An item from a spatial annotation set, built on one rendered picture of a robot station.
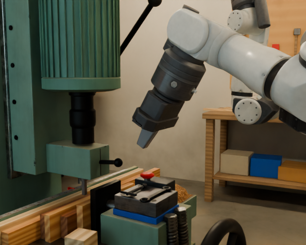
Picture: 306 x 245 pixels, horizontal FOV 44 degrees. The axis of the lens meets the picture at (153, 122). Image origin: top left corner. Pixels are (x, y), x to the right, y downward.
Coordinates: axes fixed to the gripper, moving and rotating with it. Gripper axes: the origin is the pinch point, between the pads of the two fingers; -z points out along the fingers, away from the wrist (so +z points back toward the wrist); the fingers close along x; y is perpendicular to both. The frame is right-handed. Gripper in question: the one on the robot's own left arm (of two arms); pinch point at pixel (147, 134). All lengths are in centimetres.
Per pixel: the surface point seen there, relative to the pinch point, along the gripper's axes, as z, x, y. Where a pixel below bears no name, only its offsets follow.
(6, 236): -23.2, -23.2, 5.7
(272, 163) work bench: -84, 285, 2
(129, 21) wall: -49, 308, 225
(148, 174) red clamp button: -6.9, -0.8, -4.7
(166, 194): -5.9, -4.0, -11.3
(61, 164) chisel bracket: -17.3, -4.4, 13.8
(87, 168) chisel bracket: -13.4, -4.4, 7.1
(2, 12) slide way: 6.1, -8.3, 42.4
